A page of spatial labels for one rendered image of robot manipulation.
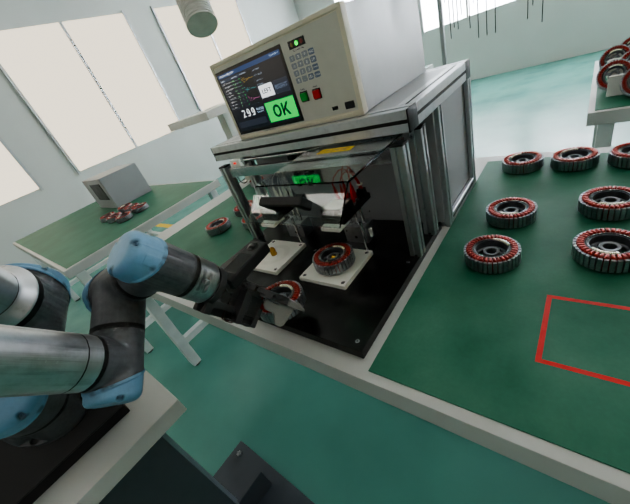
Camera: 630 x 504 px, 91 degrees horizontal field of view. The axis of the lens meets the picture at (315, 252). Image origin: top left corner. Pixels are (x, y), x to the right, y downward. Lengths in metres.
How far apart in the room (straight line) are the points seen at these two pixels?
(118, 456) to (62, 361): 0.36
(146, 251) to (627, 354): 0.72
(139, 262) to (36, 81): 5.05
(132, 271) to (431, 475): 1.14
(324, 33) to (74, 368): 0.70
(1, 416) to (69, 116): 4.97
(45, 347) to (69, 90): 5.16
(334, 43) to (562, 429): 0.75
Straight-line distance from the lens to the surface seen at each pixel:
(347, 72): 0.75
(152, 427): 0.80
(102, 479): 0.81
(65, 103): 5.49
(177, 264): 0.51
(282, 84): 0.86
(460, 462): 1.35
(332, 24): 0.75
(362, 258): 0.83
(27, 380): 0.48
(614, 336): 0.69
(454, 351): 0.63
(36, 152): 5.31
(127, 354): 0.55
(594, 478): 0.56
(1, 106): 5.35
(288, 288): 0.72
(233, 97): 1.00
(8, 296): 0.65
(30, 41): 5.62
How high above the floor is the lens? 1.25
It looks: 30 degrees down
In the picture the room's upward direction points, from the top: 21 degrees counter-clockwise
